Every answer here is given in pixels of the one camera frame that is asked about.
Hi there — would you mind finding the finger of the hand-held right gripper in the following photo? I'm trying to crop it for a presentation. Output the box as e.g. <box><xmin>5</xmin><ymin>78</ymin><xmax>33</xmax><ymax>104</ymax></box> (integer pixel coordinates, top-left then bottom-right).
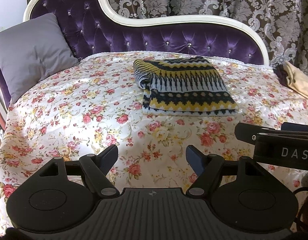
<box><xmin>281</xmin><ymin>122</ymin><xmax>308</xmax><ymax>132</ymax></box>
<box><xmin>235</xmin><ymin>122</ymin><xmax>281</xmax><ymax>142</ymax></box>

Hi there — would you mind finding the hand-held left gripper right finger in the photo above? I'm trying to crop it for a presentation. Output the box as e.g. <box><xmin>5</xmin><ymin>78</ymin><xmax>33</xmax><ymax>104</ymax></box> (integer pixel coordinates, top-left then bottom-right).
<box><xmin>185</xmin><ymin>145</ymin><xmax>267</xmax><ymax>197</ymax></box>

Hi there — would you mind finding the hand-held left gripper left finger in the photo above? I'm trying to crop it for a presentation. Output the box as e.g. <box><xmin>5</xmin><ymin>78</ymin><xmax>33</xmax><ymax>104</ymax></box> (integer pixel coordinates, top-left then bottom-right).
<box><xmin>36</xmin><ymin>144</ymin><xmax>120</xmax><ymax>198</ymax></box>

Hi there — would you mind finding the yellow navy patterned knit sweater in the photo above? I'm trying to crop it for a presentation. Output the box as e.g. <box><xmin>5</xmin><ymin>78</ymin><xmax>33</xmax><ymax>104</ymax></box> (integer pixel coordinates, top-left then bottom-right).
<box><xmin>133</xmin><ymin>57</ymin><xmax>240</xmax><ymax>117</ymax></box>

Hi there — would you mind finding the beige cloth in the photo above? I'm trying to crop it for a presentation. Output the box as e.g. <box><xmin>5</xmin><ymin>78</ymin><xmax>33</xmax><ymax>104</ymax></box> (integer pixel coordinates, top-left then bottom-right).
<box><xmin>284</xmin><ymin>60</ymin><xmax>308</xmax><ymax>103</ymax></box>

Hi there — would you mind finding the floral bed blanket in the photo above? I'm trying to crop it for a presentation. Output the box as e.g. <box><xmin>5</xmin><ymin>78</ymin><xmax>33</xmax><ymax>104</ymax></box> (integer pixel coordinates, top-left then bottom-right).
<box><xmin>0</xmin><ymin>51</ymin><xmax>308</xmax><ymax>230</ymax></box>

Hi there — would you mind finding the grey pillow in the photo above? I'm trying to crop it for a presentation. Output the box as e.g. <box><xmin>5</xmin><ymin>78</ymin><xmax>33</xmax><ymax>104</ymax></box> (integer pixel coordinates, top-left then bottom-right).
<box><xmin>0</xmin><ymin>12</ymin><xmax>79</xmax><ymax>103</ymax></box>

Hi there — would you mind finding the black cable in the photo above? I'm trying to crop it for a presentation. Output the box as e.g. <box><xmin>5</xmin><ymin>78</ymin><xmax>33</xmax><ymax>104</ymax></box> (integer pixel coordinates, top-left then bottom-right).
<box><xmin>292</xmin><ymin>187</ymin><xmax>308</xmax><ymax>230</ymax></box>

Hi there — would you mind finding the purple tufted sofa white frame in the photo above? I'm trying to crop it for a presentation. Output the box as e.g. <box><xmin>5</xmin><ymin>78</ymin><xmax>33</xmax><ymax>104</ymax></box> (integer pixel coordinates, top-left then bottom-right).
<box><xmin>0</xmin><ymin>0</ymin><xmax>269</xmax><ymax>110</ymax></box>

